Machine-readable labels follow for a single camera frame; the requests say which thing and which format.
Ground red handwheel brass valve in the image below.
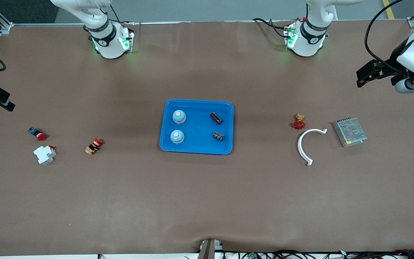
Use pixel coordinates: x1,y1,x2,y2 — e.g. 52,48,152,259
293,113,306,130

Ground grey metal camera bracket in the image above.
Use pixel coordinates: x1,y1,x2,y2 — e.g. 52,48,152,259
197,238,224,259

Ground white curved plastic bracket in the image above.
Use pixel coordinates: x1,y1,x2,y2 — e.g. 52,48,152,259
298,128,328,167

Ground aluminium table edge rail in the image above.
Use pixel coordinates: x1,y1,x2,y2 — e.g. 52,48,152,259
11,19,414,27

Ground light blue call bell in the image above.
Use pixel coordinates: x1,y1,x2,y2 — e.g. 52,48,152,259
172,110,187,125
170,129,185,145

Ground black base cable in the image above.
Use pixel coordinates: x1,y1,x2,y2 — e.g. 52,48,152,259
108,4,135,27
253,17,290,38

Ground red push button switch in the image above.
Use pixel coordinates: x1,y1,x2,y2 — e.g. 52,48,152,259
28,127,47,141

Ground red orange emergency stop button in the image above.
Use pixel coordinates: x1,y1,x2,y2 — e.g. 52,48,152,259
85,138,104,155

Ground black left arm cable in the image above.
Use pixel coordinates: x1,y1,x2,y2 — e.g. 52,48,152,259
364,0,410,74

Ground white circuit breaker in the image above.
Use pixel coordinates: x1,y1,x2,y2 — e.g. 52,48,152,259
33,145,57,165

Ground metal mesh power supply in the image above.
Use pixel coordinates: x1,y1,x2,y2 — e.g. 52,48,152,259
332,117,368,148

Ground blue plastic tray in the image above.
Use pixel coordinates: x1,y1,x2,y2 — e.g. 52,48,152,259
159,99,235,155

